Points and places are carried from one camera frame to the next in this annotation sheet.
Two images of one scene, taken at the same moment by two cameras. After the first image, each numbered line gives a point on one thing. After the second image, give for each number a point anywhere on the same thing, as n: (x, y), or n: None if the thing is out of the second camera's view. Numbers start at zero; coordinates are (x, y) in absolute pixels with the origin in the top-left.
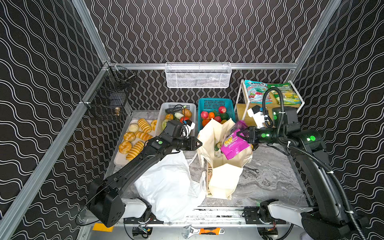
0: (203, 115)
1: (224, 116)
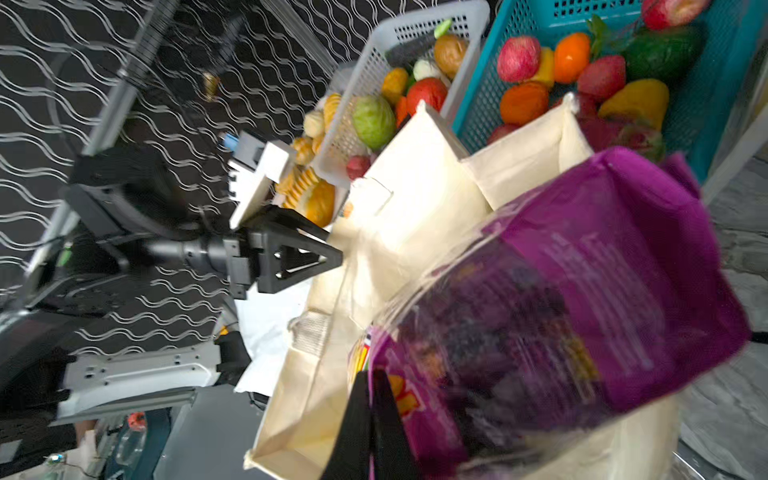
0: (519, 58)
1: (662, 54)
